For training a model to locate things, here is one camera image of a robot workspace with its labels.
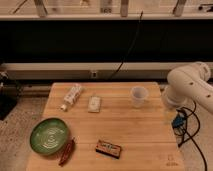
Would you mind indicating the red chili pepper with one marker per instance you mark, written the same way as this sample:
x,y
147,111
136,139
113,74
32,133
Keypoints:
x,y
66,153

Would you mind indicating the black orange whiteboard eraser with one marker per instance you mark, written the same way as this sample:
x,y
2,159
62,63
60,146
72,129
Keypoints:
x,y
108,149

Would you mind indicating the black object at left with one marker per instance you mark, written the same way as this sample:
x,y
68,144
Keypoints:
x,y
7,102

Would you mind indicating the white plastic bottle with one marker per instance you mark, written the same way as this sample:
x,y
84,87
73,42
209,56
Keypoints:
x,y
71,97

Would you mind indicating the blue black connector box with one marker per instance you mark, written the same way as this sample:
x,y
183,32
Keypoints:
x,y
178,121

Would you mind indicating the clear plastic cup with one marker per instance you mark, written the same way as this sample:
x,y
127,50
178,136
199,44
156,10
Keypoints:
x,y
138,95

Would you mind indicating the green ribbed bowl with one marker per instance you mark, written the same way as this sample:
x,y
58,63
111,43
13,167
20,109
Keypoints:
x,y
49,136

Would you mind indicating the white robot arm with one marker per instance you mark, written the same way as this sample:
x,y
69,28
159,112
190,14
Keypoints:
x,y
187,82

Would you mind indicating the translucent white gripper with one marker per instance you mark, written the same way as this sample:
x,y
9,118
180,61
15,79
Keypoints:
x,y
169,114

